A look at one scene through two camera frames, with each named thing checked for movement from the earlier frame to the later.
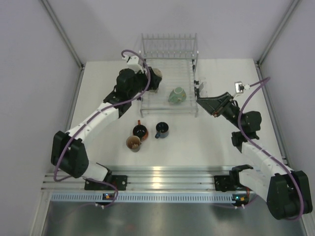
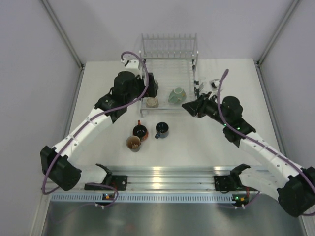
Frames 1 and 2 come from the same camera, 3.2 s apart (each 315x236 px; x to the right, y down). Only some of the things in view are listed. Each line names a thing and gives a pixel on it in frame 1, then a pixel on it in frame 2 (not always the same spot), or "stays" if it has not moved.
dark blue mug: x=162 y=129 stays
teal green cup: x=177 y=96 stays
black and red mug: x=141 y=131 stays
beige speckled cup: x=157 y=72 → x=152 y=102
